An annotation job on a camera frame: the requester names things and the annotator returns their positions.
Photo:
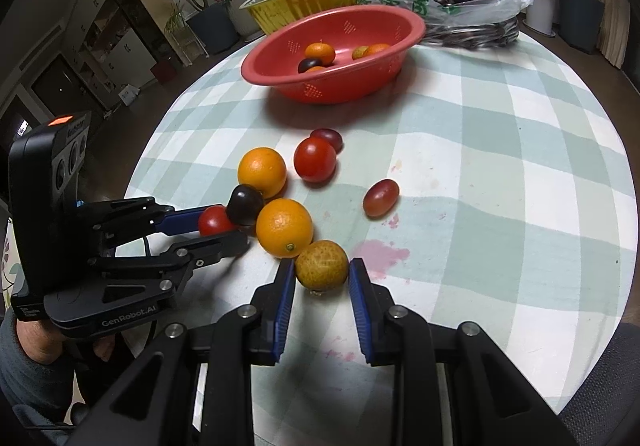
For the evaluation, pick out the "orange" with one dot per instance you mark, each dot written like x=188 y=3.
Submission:
x=375 y=49
x=284 y=228
x=263 y=169
x=321 y=51

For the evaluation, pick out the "small red tomato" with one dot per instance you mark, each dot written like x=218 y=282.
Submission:
x=214 y=220

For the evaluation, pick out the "checked green white tablecloth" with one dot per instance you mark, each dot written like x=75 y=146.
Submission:
x=516 y=204

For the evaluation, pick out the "oblong red grape tomato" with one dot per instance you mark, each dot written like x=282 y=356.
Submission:
x=380 y=198

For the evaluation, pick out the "large red tomato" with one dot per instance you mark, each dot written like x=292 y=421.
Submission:
x=314 y=160

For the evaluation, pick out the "black camera box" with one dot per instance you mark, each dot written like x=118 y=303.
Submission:
x=44 y=166

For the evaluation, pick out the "red plastic colander bowl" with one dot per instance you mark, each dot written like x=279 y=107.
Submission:
x=349 y=30

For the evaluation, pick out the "yellow-green spotted citrus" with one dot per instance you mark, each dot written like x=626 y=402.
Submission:
x=322 y=266

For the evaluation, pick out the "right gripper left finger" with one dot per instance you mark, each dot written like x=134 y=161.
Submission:
x=251 y=335

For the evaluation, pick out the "dark blue plant pot right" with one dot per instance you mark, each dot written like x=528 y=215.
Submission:
x=580 y=22

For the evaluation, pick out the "person's left hand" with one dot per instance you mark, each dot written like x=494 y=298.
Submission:
x=45 y=344

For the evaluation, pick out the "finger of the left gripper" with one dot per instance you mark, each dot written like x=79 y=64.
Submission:
x=179 y=222
x=204 y=251

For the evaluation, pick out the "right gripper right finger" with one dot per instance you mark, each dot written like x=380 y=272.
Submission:
x=392 y=335

